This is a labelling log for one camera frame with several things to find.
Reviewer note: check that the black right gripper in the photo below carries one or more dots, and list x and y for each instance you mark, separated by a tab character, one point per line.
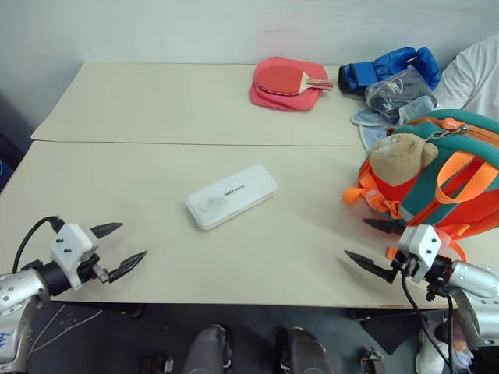
407	265

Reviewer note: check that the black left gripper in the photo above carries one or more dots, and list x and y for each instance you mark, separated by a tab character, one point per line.
90	269

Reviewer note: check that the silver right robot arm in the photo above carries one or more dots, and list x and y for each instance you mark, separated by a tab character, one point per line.
473	282

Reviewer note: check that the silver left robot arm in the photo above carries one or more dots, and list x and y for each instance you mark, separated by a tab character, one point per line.
15	286

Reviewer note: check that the teal and orange backpack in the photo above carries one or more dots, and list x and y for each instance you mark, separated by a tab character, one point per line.
464	187

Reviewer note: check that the white rectangular case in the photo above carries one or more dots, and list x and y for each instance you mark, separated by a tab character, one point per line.
231	196

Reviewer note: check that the brown plush bear charm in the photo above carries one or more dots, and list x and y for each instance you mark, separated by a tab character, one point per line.
401	157

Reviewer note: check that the light blue towel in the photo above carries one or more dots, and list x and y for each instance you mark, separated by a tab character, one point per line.
372	124

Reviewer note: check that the white shoe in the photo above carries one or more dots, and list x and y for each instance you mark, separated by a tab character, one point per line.
429	356

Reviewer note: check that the dark rounded shape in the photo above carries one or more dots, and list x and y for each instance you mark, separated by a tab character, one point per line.
208	350
304	352

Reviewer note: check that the clear bag with dark cloth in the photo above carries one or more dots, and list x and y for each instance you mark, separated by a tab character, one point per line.
393	95

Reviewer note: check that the pink paddle cover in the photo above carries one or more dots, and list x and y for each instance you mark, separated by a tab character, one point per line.
284	102

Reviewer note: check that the blue boxing glove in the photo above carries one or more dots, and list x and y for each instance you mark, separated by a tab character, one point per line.
390	64

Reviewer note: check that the red table tennis paddle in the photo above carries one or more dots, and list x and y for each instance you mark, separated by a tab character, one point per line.
280	79

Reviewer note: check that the white cloth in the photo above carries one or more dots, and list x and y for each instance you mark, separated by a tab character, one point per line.
477	74

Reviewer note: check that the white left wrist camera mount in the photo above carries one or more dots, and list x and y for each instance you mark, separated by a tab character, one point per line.
71	244

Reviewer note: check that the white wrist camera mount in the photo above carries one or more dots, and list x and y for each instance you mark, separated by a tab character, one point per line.
423	245
71	244

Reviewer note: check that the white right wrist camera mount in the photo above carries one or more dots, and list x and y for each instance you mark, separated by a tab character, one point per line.
423	245

